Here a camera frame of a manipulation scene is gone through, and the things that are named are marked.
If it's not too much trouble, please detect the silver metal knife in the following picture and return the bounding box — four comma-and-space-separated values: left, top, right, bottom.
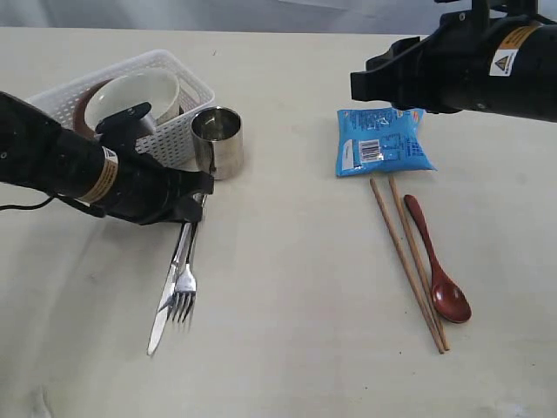
146, 222, 201, 357

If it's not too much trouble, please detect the white ceramic bowl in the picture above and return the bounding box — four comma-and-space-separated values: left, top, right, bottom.
84, 68, 180, 131

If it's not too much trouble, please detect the white woven plastic basket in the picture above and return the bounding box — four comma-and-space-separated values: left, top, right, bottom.
26, 50, 215, 168

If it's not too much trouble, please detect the stainless steel cup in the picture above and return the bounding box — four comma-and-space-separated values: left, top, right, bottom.
191, 106, 244, 180

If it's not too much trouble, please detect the brown round plate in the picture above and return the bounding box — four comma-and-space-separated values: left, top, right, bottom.
73, 79, 111, 139

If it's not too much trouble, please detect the reddish brown wooden spoon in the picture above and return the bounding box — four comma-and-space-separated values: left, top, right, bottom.
403, 194, 472, 323

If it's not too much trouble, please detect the blue chips bag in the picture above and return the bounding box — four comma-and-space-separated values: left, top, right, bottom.
336, 107, 435, 178

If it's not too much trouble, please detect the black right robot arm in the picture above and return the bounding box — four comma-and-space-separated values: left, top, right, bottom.
350, 1, 556, 122

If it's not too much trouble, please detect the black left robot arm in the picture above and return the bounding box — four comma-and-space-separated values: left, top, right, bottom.
1, 50, 244, 225

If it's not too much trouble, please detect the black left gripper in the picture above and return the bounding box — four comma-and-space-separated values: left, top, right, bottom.
93, 150, 215, 226

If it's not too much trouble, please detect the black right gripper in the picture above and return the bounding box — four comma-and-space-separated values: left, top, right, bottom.
350, 1, 522, 113

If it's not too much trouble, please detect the wooden chopstick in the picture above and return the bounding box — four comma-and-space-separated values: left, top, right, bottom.
388, 174, 450, 353
369, 176, 445, 354

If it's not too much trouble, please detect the silver metal spoon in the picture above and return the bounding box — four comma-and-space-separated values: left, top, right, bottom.
168, 223, 198, 323

